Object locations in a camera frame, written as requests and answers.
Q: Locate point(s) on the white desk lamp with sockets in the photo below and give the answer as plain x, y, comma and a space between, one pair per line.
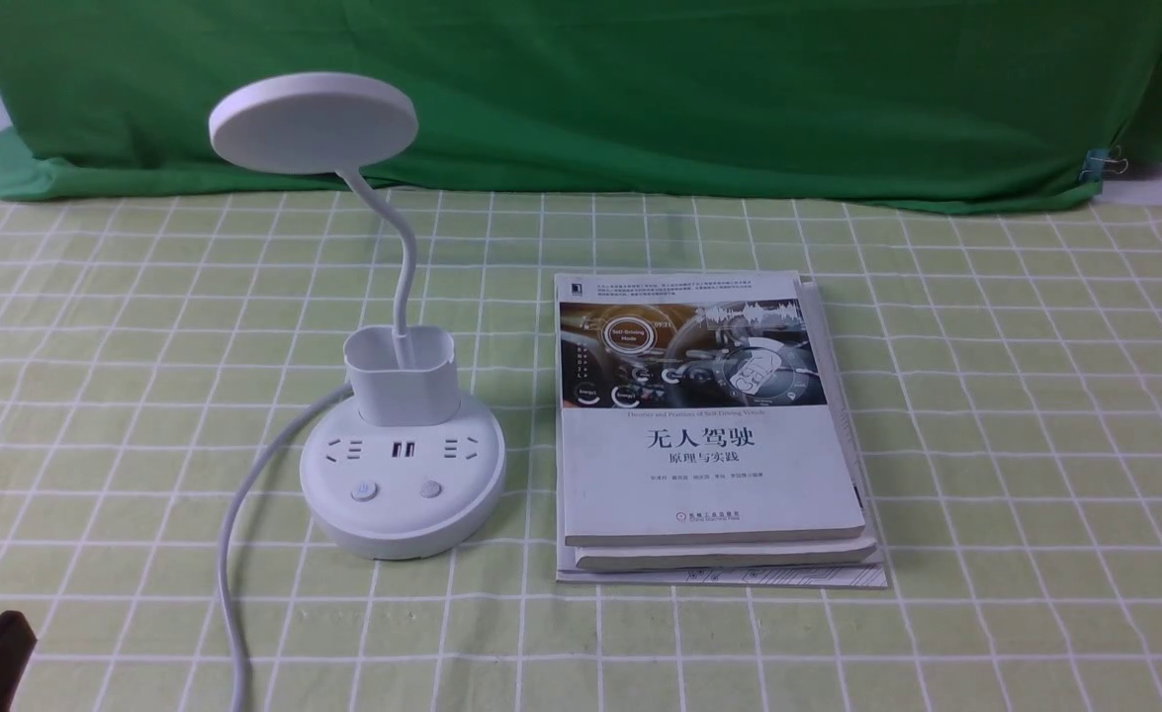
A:
401, 463

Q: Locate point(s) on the top white self-driving book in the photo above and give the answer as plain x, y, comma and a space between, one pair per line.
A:
699, 445

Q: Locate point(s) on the bottom white book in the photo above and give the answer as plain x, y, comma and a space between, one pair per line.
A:
739, 577

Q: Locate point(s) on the green checkered tablecloth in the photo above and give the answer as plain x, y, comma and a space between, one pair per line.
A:
1004, 377

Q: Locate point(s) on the green backdrop cloth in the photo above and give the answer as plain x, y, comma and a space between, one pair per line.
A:
950, 107

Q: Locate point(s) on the blue binder clip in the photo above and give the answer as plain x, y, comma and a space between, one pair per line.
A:
1103, 164

